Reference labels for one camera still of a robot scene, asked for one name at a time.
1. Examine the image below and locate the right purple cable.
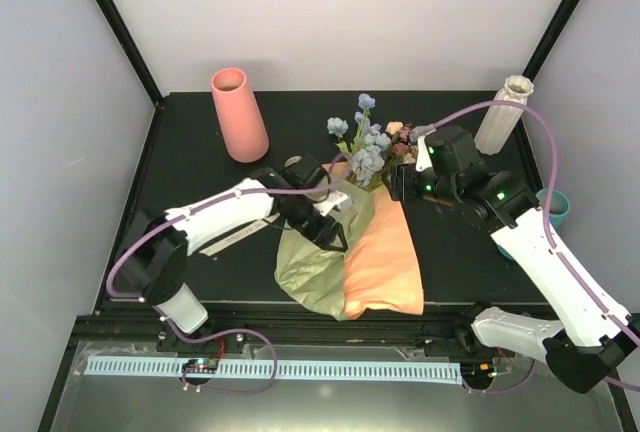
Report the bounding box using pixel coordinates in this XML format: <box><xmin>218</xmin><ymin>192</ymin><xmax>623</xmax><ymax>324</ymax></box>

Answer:
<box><xmin>409</xmin><ymin>99</ymin><xmax>640</xmax><ymax>396</ymax></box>

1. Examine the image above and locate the cream printed ribbon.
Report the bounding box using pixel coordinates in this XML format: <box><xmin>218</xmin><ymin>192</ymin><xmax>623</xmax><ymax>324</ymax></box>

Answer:
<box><xmin>204</xmin><ymin>153</ymin><xmax>306</xmax><ymax>256</ymax></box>

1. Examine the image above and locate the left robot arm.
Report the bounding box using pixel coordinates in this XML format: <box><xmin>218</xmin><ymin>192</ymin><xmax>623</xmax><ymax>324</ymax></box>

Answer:
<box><xmin>105</xmin><ymin>156</ymin><xmax>353</xmax><ymax>351</ymax></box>

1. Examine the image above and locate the left black frame post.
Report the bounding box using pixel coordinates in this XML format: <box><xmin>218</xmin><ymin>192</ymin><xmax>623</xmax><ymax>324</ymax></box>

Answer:
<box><xmin>94</xmin><ymin>0</ymin><xmax>163</xmax><ymax>107</ymax></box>

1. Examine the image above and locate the white ribbed vase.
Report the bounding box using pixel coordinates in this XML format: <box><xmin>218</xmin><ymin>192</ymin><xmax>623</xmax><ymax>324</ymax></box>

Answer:
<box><xmin>474</xmin><ymin>75</ymin><xmax>534</xmax><ymax>155</ymax></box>

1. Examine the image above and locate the white slotted cable duct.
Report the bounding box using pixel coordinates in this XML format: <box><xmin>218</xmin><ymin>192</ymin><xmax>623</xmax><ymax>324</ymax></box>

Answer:
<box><xmin>84</xmin><ymin>356</ymin><xmax>462</xmax><ymax>385</ymax></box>

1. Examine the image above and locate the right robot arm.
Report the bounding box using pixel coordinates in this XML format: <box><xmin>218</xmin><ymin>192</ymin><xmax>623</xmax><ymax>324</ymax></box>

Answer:
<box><xmin>385</xmin><ymin>126</ymin><xmax>639</xmax><ymax>393</ymax></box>

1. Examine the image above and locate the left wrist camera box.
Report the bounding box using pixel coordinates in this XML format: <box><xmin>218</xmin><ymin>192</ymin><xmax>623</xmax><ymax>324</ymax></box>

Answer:
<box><xmin>314</xmin><ymin>190</ymin><xmax>353</xmax><ymax>216</ymax></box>

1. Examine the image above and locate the pink artificial flower bunch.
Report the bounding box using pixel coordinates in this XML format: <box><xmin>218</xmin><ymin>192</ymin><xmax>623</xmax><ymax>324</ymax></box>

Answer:
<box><xmin>384</xmin><ymin>121</ymin><xmax>418</xmax><ymax>165</ymax></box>

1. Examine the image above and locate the right black frame post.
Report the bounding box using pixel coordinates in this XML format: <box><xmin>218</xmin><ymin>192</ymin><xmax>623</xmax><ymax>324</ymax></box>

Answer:
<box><xmin>522</xmin><ymin>0</ymin><xmax>581</xmax><ymax>81</ymax></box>

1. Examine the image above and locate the teal cylindrical vase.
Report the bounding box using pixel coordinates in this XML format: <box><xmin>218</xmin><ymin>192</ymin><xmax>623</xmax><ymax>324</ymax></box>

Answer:
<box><xmin>497</xmin><ymin>188</ymin><xmax>571</xmax><ymax>260</ymax></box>

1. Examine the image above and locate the pink ceramic vase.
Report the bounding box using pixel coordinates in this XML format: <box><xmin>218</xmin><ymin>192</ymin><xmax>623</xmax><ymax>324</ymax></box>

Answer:
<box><xmin>211</xmin><ymin>68</ymin><xmax>269</xmax><ymax>163</ymax></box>

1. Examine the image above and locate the blue artificial flower bunch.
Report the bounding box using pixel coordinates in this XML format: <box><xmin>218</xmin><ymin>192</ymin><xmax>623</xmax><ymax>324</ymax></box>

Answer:
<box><xmin>326</xmin><ymin>93</ymin><xmax>392</xmax><ymax>191</ymax></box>

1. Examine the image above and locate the black frame post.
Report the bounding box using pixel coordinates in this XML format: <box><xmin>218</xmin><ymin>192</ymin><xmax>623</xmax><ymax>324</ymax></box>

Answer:
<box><xmin>522</xmin><ymin>0</ymin><xmax>581</xmax><ymax>81</ymax></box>
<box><xmin>94</xmin><ymin>0</ymin><xmax>163</xmax><ymax>107</ymax></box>

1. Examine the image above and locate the green and orange wrapping paper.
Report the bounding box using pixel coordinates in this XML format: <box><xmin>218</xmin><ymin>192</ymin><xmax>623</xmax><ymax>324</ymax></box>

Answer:
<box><xmin>274</xmin><ymin>182</ymin><xmax>424</xmax><ymax>321</ymax></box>

